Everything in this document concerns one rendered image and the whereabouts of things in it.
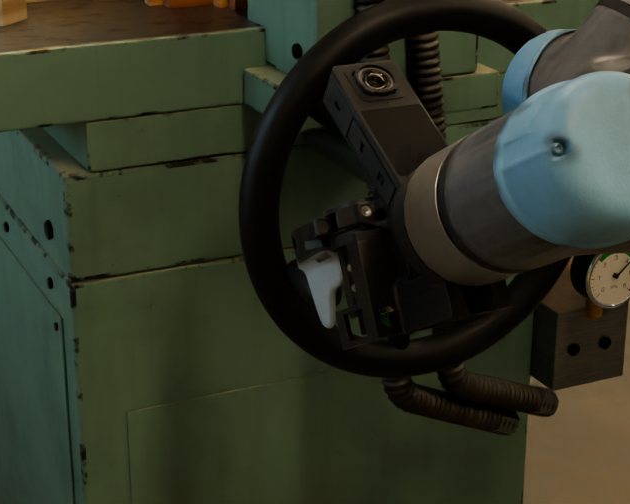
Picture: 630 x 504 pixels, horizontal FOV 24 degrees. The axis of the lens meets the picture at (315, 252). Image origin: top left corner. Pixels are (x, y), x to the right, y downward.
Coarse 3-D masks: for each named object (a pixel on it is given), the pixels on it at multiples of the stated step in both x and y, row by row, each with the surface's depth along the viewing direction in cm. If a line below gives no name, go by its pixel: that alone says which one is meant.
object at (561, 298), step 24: (552, 288) 138; (552, 312) 133; (576, 312) 133; (624, 312) 136; (552, 336) 134; (576, 336) 134; (600, 336) 136; (624, 336) 137; (552, 360) 134; (576, 360) 135; (600, 360) 137; (552, 384) 135; (576, 384) 136
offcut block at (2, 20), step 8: (0, 0) 114; (8, 0) 115; (16, 0) 116; (24, 0) 117; (0, 8) 115; (8, 8) 115; (16, 8) 116; (24, 8) 117; (0, 16) 115; (8, 16) 115; (16, 16) 116; (24, 16) 117; (0, 24) 115; (8, 24) 116
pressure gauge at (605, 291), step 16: (576, 256) 131; (592, 256) 129; (608, 256) 129; (624, 256) 130; (576, 272) 130; (592, 272) 129; (608, 272) 130; (624, 272) 131; (576, 288) 132; (592, 288) 130; (608, 288) 130; (624, 288) 131; (592, 304) 133; (608, 304) 131
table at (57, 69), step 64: (64, 0) 125; (128, 0) 125; (512, 0) 125; (576, 0) 126; (0, 64) 107; (64, 64) 109; (128, 64) 111; (192, 64) 113; (256, 64) 116; (0, 128) 108; (320, 128) 109
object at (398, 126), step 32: (352, 64) 85; (384, 64) 86; (352, 96) 83; (384, 96) 84; (416, 96) 85; (352, 128) 83; (384, 128) 82; (416, 128) 83; (384, 160) 80; (416, 160) 81; (384, 192) 81
